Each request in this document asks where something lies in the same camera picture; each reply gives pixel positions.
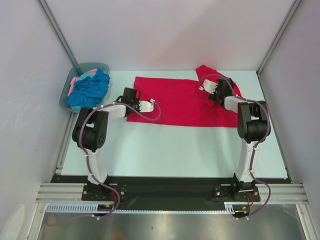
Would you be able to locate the red t shirt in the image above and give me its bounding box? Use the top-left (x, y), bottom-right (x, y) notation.
top-left (127, 76), bottom-right (238, 128)

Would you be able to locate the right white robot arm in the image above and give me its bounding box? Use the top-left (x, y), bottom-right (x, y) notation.
top-left (202, 77), bottom-right (271, 201)

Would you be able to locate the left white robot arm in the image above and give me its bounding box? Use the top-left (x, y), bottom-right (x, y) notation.
top-left (72, 87), bottom-right (141, 200)

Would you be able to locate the blue t shirt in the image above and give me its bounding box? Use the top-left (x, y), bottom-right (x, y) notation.
top-left (65, 68), bottom-right (111, 110)

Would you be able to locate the light teal t shirt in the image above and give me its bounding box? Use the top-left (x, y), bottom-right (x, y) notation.
top-left (66, 71), bottom-right (95, 109)

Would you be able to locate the pink t shirt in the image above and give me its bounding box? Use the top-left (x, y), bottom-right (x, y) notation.
top-left (67, 68), bottom-right (98, 96)

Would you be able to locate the translucent blue plastic basket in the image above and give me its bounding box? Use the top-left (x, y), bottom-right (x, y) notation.
top-left (59, 62), bottom-right (110, 113)

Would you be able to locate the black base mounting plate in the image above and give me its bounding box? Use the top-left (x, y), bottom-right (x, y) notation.
top-left (49, 174), bottom-right (293, 211)

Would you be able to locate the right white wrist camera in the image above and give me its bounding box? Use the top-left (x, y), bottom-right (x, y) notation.
top-left (198, 79), bottom-right (219, 95)

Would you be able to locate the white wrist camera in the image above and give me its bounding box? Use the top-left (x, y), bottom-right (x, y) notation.
top-left (138, 99), bottom-right (155, 113)
top-left (198, 79), bottom-right (219, 95)

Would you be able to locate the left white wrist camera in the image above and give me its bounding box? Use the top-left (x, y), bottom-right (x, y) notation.
top-left (138, 99), bottom-right (155, 113)

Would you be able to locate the right aluminium corner post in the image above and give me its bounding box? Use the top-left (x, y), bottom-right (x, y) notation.
top-left (256, 0), bottom-right (303, 77)

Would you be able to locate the aluminium corner post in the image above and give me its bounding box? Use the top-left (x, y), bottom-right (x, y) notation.
top-left (256, 0), bottom-right (303, 77)
top-left (36, 0), bottom-right (78, 66)

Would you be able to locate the left aluminium corner post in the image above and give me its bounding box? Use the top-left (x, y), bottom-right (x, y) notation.
top-left (36, 0), bottom-right (78, 66)

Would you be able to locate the aluminium front rail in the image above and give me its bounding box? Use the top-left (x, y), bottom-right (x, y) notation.
top-left (36, 183), bottom-right (309, 204)

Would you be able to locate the slotted cable duct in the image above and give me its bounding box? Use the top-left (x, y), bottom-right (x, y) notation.
top-left (46, 202), bottom-right (250, 215)

